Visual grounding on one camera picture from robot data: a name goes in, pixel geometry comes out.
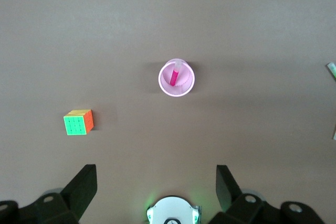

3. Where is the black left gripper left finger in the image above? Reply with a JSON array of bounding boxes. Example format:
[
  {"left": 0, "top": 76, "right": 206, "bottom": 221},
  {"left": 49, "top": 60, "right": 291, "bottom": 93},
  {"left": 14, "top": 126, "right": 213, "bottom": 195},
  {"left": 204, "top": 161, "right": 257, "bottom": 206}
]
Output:
[{"left": 0, "top": 164, "right": 98, "bottom": 224}]

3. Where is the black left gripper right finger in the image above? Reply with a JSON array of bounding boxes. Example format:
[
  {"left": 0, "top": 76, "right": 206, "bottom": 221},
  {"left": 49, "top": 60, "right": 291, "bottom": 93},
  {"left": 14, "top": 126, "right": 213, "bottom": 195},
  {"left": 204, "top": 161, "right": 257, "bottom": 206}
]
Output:
[{"left": 209, "top": 165, "right": 326, "bottom": 224}]

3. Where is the pink marker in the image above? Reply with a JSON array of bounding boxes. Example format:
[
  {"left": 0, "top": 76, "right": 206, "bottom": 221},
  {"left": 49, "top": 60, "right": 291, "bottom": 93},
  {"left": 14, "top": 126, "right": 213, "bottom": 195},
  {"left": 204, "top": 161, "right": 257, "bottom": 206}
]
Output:
[{"left": 169, "top": 60, "right": 183, "bottom": 87}]

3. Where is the colourful puzzle cube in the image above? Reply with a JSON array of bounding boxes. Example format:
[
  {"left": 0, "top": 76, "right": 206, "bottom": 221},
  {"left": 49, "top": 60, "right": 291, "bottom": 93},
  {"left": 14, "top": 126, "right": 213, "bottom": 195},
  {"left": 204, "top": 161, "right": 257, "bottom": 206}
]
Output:
[{"left": 63, "top": 109, "right": 95, "bottom": 136}]

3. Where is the pink mesh cup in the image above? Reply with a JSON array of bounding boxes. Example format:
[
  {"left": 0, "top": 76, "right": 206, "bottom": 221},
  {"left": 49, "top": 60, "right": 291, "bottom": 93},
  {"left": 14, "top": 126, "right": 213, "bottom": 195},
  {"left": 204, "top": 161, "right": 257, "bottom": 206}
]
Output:
[{"left": 158, "top": 58, "right": 196, "bottom": 97}]

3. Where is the green marker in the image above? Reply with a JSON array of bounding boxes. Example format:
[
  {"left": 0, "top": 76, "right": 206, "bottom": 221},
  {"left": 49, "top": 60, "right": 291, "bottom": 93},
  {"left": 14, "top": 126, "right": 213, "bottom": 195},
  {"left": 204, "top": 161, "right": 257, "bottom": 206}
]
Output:
[{"left": 326, "top": 62, "right": 336, "bottom": 80}]

